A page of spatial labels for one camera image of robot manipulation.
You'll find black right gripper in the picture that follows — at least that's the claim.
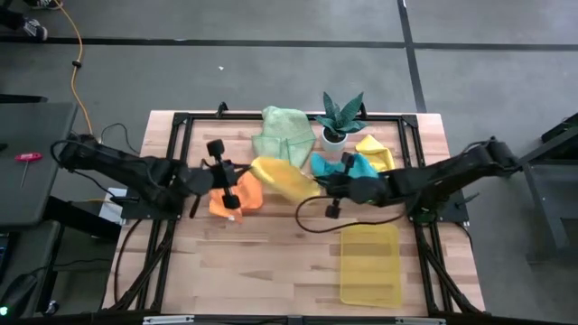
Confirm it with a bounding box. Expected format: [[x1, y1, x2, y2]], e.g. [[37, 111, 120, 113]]
[[314, 152, 384, 220]]

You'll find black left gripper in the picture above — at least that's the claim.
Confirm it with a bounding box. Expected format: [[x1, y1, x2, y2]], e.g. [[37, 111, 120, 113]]
[[191, 138, 253, 211]]

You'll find orange microfiber towel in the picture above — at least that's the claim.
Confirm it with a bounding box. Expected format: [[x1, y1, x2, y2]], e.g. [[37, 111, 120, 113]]
[[208, 171, 264, 225]]

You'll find yellow microfiber towel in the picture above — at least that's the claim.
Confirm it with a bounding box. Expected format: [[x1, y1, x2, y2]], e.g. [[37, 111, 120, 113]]
[[250, 156, 322, 204], [355, 134, 396, 172]]

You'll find light green microfiber towel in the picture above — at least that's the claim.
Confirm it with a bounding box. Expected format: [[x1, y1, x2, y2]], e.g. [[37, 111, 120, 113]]
[[251, 106, 317, 169]]

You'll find yellow translucent plastic bin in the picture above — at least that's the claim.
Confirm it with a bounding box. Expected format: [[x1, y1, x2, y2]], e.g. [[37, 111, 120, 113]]
[[339, 224, 403, 309]]

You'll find teal microfiber towel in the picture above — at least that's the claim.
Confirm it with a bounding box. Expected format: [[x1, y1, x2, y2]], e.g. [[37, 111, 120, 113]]
[[310, 152, 379, 180]]

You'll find snake plant in white pot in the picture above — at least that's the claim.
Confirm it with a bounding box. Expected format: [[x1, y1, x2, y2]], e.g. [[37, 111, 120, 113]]
[[314, 91, 369, 153]]

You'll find grey side table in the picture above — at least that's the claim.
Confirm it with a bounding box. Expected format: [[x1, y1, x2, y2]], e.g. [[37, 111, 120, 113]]
[[0, 101, 79, 228]]

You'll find black metal bench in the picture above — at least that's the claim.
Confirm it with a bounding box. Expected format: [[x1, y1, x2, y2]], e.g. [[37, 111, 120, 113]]
[[517, 112, 578, 265]]

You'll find black device with indicator light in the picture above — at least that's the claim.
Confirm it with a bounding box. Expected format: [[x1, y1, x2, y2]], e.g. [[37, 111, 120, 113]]
[[0, 272, 41, 320]]

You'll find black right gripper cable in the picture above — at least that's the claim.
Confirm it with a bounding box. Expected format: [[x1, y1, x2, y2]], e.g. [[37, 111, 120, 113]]
[[294, 196, 407, 235]]

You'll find black aluminium table frame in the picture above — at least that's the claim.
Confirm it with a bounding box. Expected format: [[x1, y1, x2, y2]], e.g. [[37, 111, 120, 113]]
[[101, 101, 487, 317]]

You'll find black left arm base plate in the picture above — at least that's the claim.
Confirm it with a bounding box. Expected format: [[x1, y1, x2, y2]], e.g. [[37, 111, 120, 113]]
[[117, 187, 182, 221]]

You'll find thin black floor cable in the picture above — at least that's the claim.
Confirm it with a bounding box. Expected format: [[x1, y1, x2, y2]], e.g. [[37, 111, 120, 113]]
[[99, 122, 142, 155]]

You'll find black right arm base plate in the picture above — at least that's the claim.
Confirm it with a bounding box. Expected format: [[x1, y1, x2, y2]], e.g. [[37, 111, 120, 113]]
[[405, 187, 480, 226]]

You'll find silver metal bracket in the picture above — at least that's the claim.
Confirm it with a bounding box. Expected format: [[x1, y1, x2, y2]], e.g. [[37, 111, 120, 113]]
[[396, 317, 447, 325], [143, 315, 195, 325]]

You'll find yellow extension cable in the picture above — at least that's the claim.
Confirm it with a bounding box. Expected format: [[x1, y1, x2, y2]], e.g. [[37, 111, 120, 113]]
[[52, 0, 95, 136]]

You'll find red-handled hex key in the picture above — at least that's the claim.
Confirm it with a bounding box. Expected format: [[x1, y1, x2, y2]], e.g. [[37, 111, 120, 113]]
[[14, 152, 44, 189]]

